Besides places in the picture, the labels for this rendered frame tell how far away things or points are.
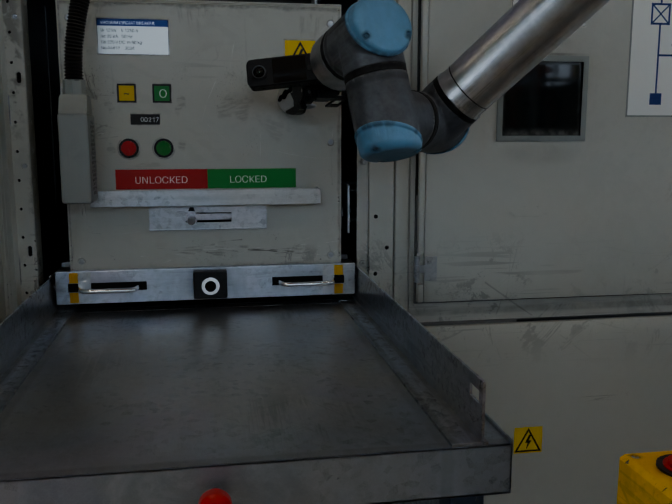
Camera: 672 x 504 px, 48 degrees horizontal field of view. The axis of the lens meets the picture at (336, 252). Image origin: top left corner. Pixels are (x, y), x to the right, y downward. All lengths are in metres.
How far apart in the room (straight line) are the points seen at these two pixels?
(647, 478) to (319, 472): 0.31
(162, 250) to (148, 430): 0.58
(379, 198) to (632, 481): 0.87
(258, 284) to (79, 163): 0.38
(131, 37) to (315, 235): 0.47
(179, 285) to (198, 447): 0.62
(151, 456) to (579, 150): 1.04
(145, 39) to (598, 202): 0.90
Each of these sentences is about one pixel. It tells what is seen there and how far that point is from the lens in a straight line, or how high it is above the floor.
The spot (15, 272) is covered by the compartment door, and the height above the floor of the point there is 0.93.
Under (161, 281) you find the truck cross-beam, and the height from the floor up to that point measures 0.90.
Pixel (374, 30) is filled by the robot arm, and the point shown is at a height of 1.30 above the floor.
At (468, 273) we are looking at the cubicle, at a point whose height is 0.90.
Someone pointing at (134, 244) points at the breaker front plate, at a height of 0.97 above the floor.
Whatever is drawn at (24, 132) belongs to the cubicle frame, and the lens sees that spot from 1.42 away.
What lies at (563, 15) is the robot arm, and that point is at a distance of 1.11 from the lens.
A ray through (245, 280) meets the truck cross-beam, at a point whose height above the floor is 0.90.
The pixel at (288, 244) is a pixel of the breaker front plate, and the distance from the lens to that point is 1.41.
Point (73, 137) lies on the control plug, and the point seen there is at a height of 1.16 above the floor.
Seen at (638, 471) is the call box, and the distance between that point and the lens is 0.68.
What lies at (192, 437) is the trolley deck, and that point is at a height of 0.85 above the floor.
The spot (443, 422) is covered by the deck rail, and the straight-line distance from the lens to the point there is 0.87.
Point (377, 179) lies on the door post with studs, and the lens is 1.43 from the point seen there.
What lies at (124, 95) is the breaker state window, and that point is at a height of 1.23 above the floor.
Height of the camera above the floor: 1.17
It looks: 9 degrees down
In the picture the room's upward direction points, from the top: straight up
